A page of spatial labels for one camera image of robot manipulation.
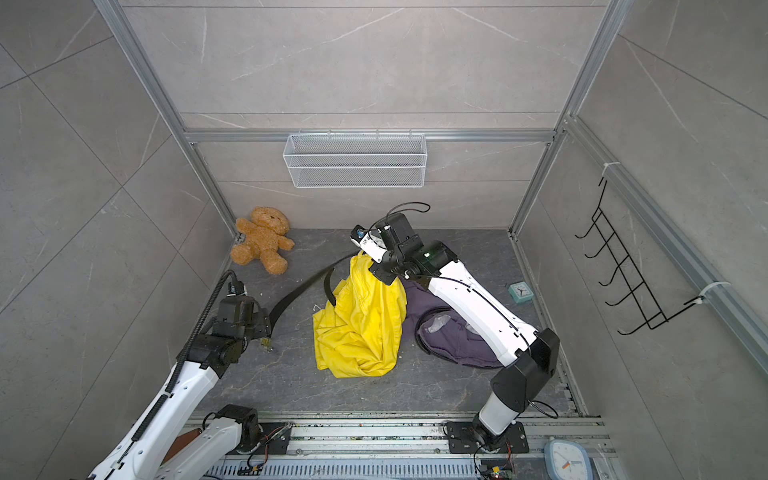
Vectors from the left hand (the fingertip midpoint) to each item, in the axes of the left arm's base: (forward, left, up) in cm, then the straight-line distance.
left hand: (253, 313), depth 79 cm
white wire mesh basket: (+50, -27, +15) cm, 58 cm away
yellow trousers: (-5, -29, -4) cm, 30 cm away
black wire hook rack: (-7, -92, +15) cm, 94 cm away
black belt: (-3, -46, -12) cm, 47 cm away
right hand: (+9, -36, +12) cm, 39 cm away
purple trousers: (-1, -52, -14) cm, 54 cm away
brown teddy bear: (+36, +8, -7) cm, 37 cm away
